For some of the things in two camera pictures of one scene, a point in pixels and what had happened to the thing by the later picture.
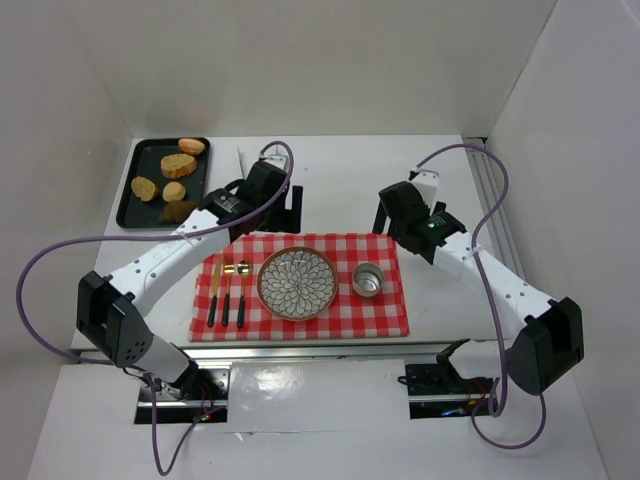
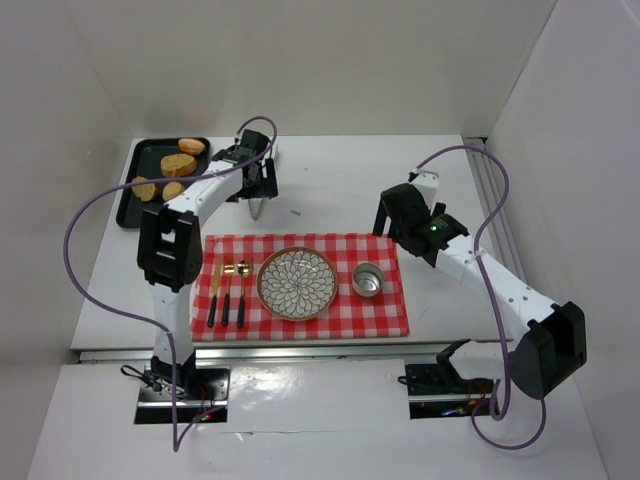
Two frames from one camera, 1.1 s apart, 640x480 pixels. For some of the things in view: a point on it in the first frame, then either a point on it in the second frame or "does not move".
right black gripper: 388,220 does not move
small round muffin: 173,191 does not move
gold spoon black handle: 245,269 does not move
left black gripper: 288,211 → 258,186
